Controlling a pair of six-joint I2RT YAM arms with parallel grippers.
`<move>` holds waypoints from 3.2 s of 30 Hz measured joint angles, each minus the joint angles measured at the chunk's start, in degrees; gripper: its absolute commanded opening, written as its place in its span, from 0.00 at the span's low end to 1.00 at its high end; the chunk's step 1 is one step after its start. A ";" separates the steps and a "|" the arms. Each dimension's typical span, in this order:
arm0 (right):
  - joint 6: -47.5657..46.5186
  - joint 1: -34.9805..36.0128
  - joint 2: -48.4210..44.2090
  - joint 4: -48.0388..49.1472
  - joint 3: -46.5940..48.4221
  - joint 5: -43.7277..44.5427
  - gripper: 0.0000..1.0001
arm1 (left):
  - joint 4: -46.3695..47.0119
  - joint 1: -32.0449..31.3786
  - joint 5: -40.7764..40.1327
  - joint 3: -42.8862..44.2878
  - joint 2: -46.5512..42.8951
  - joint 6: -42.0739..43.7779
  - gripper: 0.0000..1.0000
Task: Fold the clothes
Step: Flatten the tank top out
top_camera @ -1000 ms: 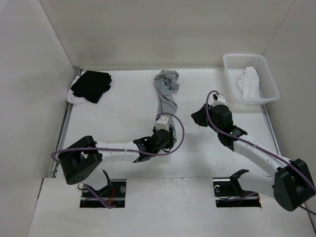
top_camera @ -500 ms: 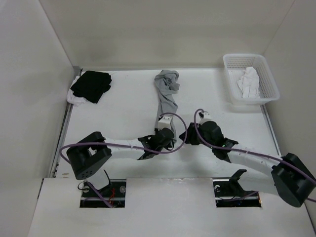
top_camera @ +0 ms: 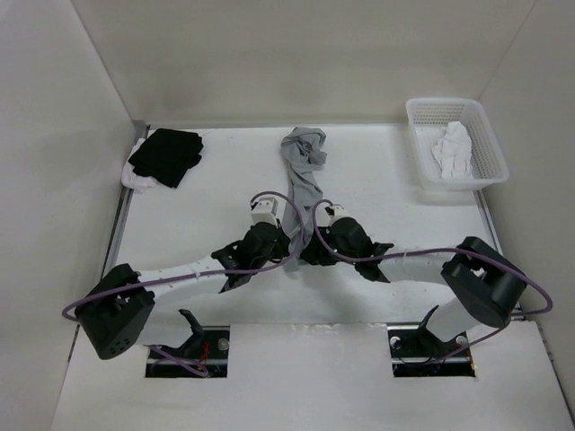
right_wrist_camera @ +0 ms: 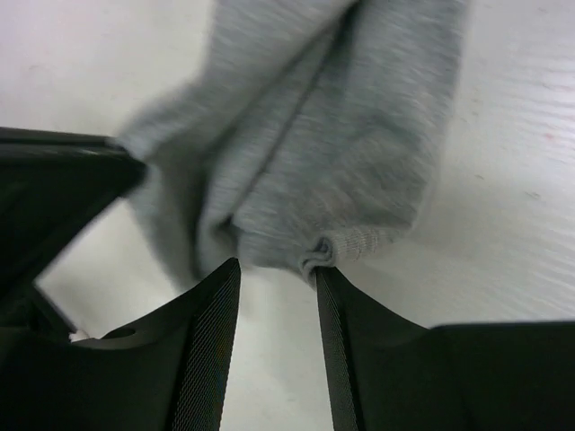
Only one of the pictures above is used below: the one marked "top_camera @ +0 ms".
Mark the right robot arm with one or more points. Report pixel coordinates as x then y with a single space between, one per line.
486 286

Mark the grey tank top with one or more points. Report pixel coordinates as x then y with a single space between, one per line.
302 151

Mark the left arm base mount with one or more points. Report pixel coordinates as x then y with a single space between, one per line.
202 355

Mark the folded white tank top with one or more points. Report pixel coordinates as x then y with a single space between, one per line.
130 180

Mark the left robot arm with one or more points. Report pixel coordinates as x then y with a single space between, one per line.
115 312

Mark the crumpled white tank top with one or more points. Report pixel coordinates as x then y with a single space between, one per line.
453 152

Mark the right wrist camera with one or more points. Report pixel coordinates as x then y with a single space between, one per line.
336 212

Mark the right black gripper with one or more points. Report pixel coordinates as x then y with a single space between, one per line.
314 252

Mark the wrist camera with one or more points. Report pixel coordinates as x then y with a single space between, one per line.
336 212
264 210

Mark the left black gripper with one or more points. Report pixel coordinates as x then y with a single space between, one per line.
283 243

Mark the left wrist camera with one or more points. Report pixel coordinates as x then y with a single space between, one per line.
264 210

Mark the white plastic basket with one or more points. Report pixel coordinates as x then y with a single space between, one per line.
427 119

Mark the folded black tank top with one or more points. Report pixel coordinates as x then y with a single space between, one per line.
167 155

